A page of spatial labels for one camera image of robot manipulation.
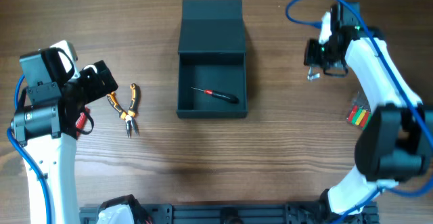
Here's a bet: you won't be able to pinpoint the silver L-shaped socket wrench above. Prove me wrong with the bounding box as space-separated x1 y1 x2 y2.
307 66 320 81

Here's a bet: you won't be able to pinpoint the orange black pliers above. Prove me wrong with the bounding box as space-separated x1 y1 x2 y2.
106 83 141 138

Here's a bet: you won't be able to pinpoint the clear case coloured screwdrivers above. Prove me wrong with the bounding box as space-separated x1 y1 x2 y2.
346 92 371 130

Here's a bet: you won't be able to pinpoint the black red screwdriver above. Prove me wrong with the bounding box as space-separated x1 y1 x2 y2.
192 87 239 104

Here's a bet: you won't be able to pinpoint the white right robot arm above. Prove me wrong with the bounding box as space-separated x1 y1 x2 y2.
304 3 432 216

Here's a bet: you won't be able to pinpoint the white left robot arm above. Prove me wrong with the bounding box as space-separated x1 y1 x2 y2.
7 47 118 223

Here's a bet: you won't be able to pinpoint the black open box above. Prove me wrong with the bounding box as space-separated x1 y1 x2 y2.
177 0 248 119

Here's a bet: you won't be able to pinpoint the red handled cutters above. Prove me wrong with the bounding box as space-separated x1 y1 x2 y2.
76 112 87 138

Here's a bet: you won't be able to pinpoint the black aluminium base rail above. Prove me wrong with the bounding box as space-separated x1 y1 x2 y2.
79 199 379 224

